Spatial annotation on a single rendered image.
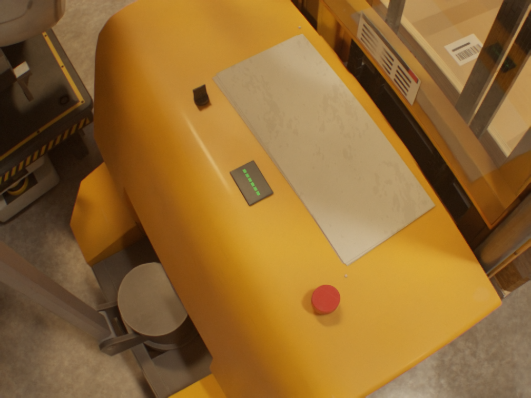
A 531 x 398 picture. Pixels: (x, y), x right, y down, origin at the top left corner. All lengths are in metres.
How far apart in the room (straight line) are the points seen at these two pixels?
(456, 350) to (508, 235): 1.04
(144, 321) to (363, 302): 0.61
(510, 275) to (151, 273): 0.80
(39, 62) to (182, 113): 0.99
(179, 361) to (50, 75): 0.94
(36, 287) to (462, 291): 0.65
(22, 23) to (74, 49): 1.25
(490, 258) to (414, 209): 0.14
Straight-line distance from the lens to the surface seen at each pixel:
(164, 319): 1.28
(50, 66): 1.82
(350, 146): 0.89
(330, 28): 1.29
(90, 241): 1.49
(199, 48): 1.00
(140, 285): 1.31
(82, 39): 2.28
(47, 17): 1.02
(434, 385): 1.75
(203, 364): 1.41
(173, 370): 1.42
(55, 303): 1.01
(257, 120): 0.91
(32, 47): 1.91
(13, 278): 0.85
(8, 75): 1.23
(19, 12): 1.02
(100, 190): 1.50
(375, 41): 0.89
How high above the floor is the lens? 1.68
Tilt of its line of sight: 68 degrees down
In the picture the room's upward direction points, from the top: 2 degrees counter-clockwise
